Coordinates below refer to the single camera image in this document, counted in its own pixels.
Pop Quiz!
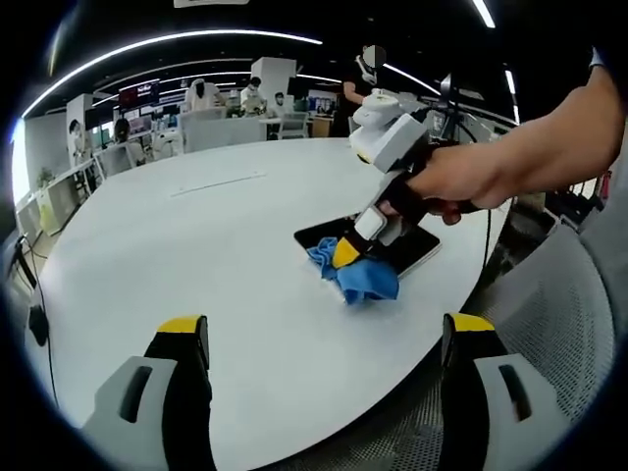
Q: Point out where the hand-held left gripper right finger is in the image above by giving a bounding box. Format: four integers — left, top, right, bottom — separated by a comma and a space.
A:
441, 311, 575, 471

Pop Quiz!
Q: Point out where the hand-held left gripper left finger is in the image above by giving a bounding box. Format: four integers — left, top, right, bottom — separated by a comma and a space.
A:
80, 313, 217, 471

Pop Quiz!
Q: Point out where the blue cleaning cloth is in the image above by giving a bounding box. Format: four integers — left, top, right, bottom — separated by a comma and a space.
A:
306, 236, 401, 306

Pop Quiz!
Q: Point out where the black mirror with white frame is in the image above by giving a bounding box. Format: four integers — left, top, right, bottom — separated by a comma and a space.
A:
292, 211, 444, 283

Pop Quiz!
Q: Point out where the person's right hand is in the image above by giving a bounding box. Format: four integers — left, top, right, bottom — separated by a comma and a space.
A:
378, 140, 517, 228

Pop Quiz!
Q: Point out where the black power adapter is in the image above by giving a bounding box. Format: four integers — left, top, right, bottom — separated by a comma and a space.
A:
27, 304, 50, 345

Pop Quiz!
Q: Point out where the ceiling air vent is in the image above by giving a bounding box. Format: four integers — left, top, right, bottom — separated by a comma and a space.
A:
173, 0, 249, 9

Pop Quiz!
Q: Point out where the black cable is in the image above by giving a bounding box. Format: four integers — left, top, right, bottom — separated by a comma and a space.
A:
17, 234, 63, 408

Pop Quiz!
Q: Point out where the red wall screen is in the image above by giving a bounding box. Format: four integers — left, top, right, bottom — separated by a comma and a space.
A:
119, 81, 162, 108

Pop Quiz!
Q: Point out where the wall poster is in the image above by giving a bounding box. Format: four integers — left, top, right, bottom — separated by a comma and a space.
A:
67, 117, 88, 166

